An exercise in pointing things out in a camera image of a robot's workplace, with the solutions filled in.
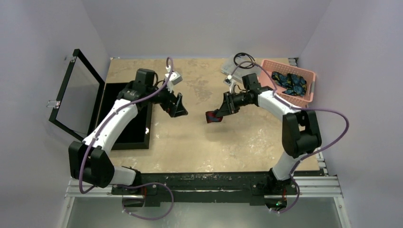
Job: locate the pink plastic basket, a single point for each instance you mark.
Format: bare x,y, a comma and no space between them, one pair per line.
265,79

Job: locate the black framed glass box lid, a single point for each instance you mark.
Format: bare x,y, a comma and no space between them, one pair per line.
76,107

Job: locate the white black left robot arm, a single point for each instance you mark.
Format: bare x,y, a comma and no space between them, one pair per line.
89,159

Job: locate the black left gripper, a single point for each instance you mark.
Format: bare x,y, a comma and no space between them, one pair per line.
180,110

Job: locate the red navy striped tie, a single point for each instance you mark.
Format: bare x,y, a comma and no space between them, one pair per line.
211,116

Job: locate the aluminium frame rail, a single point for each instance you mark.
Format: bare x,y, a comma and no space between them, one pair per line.
319,204

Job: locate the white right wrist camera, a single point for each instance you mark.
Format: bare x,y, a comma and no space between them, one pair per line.
229,81

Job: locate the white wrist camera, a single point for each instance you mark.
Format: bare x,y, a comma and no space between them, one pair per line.
229,81
174,80

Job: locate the black tie display box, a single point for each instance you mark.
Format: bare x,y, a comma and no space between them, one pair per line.
136,135

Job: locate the blue patterned tie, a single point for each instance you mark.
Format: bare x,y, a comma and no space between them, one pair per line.
293,84

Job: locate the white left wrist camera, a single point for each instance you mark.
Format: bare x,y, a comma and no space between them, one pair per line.
174,80

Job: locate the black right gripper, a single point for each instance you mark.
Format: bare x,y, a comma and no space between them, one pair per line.
227,102

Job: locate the black mounting base plate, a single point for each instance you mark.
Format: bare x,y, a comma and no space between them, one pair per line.
209,187

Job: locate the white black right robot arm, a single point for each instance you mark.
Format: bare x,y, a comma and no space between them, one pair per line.
300,129

